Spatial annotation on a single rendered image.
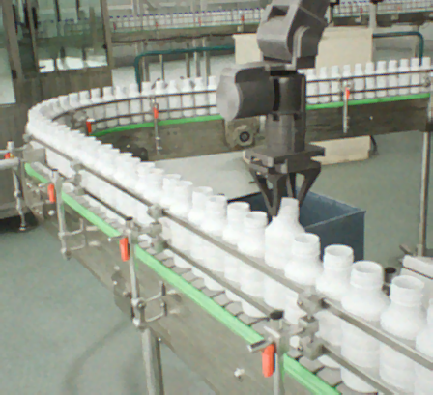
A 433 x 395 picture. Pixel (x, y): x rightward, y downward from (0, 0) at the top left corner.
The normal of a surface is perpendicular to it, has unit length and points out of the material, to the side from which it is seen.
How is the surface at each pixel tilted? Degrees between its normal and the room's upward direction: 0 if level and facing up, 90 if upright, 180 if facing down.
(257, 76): 92
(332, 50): 90
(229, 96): 88
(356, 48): 90
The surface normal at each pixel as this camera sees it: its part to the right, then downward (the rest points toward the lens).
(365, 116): 0.25, 0.27
